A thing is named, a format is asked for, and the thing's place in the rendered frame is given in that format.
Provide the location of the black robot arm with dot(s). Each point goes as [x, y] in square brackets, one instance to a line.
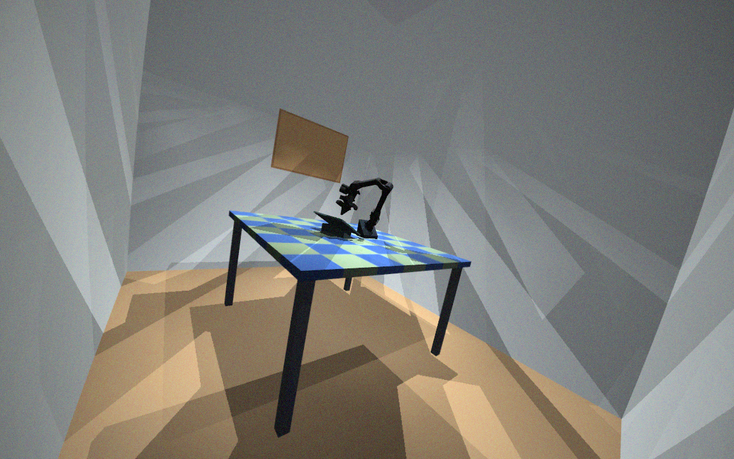
[384, 185]

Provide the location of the light blue switch panel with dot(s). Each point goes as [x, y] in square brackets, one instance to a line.
[336, 226]

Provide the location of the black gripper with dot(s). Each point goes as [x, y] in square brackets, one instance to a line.
[347, 206]

